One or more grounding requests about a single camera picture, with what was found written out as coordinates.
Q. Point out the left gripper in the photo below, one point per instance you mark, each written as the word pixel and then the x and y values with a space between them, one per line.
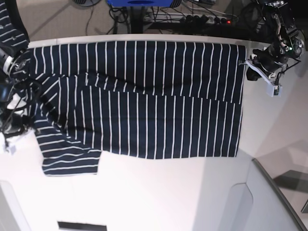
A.
pixel 266 62

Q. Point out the navy white striped t-shirt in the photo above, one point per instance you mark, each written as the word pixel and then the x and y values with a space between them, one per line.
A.
pixel 147 99

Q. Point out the black power strip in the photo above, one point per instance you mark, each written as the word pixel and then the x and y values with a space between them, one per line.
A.
pixel 202 19

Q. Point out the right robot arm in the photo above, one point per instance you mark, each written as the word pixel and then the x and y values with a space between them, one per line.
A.
pixel 17 90

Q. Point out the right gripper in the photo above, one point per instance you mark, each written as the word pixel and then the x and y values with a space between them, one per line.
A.
pixel 12 123

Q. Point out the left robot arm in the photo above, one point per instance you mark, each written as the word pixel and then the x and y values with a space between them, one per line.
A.
pixel 286 46

